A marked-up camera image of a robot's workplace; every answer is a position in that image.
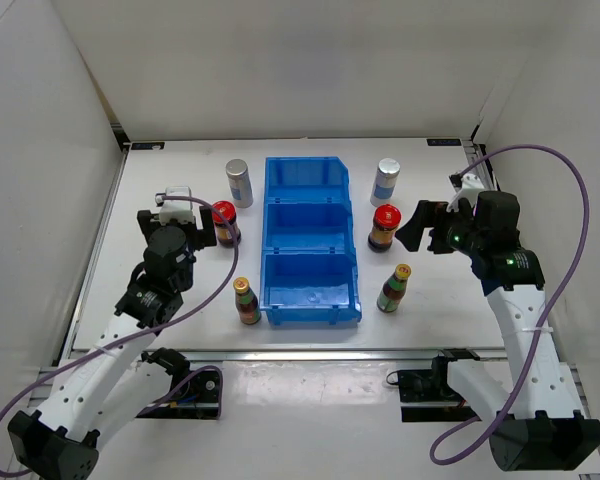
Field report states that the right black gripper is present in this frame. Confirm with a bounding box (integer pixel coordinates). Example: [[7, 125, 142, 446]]
[[394, 200, 485, 258]]

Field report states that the red-lid sauce jar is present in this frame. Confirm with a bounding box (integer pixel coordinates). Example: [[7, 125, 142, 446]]
[[367, 204, 402, 252], [212, 200, 241, 248]]

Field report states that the silver-capped spice shaker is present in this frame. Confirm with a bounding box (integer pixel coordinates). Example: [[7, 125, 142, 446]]
[[370, 158, 400, 207], [225, 158, 253, 209]]

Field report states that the yellow-cap sauce bottle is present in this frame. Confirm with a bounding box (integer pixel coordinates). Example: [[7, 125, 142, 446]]
[[376, 264, 411, 313], [233, 277, 261, 325]]

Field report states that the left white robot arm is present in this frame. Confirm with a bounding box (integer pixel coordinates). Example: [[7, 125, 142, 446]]
[[7, 197, 216, 479]]

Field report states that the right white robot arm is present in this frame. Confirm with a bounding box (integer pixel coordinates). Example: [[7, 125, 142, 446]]
[[396, 191, 600, 471]]

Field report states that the right black corner label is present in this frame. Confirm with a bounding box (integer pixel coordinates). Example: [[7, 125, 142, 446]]
[[426, 138, 462, 147]]

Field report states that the black corner label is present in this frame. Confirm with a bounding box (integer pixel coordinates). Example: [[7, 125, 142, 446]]
[[426, 138, 462, 147], [131, 142, 165, 151]]

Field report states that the left black corner label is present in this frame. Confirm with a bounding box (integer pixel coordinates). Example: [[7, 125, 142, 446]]
[[131, 142, 165, 151]]

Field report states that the blue three-compartment plastic bin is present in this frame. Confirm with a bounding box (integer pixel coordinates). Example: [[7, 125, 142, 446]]
[[259, 157, 362, 327]]

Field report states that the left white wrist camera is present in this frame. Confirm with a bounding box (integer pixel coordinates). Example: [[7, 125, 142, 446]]
[[155, 186, 196, 226]]

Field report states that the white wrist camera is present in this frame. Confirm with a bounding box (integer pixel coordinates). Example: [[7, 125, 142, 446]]
[[155, 186, 196, 226], [447, 173, 486, 212]]

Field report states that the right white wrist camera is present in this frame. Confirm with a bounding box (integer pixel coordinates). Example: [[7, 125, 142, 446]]
[[447, 173, 486, 212]]

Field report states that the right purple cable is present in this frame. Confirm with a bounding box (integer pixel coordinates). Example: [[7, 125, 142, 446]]
[[428, 144, 591, 465]]

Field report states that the purple cable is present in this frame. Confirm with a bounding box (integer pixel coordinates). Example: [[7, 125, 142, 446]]
[[428, 144, 591, 465], [0, 195, 241, 477]]

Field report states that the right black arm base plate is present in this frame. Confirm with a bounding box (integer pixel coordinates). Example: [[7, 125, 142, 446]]
[[385, 349, 480, 423]]

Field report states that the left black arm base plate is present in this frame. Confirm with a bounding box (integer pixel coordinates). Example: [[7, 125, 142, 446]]
[[137, 348, 224, 420]]

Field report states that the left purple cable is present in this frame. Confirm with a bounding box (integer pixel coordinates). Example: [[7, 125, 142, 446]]
[[0, 195, 241, 477]]

